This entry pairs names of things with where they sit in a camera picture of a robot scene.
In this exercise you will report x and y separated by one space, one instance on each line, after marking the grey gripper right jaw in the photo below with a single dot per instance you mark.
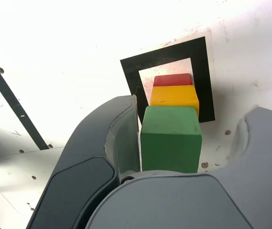
174 205

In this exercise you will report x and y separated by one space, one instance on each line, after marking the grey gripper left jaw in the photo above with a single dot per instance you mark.
83 155

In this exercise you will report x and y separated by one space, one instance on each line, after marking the green cube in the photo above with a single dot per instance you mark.
171 143

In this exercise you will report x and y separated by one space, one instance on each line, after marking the yellow cube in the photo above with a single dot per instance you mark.
174 95

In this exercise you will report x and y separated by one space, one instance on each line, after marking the red cube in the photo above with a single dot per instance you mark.
171 80

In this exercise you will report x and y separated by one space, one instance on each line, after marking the black tape square outline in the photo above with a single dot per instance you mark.
198 59

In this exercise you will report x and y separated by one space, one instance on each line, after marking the black tape strip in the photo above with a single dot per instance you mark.
14 102

